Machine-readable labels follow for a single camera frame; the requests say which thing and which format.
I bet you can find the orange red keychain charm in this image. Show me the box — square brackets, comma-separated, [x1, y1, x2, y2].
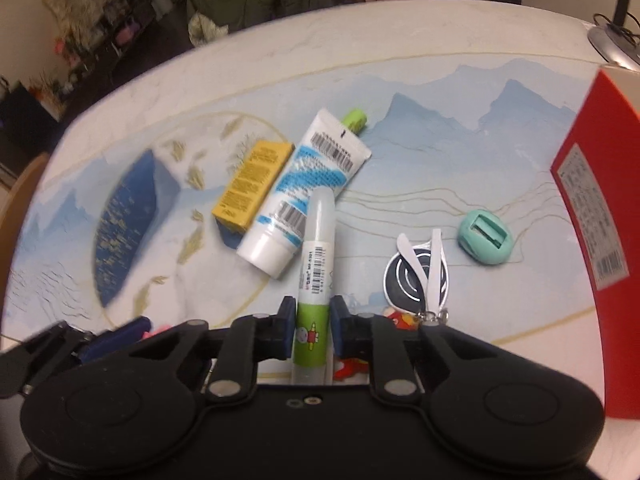
[330, 296, 450, 396]

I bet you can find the green label glue stick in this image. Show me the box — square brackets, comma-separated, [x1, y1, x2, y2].
[292, 188, 335, 385]

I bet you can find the yellow small carton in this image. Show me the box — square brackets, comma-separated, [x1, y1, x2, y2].
[212, 140, 294, 233]

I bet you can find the white blue cream tube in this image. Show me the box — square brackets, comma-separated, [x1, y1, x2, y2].
[236, 108, 371, 278]

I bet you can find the green highlighter marker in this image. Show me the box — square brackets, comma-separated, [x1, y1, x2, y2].
[341, 108, 368, 136]

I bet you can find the blue landscape table mat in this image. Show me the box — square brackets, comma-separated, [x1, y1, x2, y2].
[2, 54, 597, 340]

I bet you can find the wooden chair left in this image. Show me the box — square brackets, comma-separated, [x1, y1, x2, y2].
[0, 152, 51, 311]

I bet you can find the dark tv cabinet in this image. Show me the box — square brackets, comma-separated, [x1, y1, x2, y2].
[1, 0, 156, 158]

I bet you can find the red cardboard box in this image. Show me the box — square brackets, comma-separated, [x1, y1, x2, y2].
[551, 65, 639, 419]

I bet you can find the white desk lamp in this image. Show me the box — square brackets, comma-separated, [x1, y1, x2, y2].
[587, 0, 639, 72]

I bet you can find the black lamp cable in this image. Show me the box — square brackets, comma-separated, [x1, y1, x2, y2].
[591, 12, 640, 51]

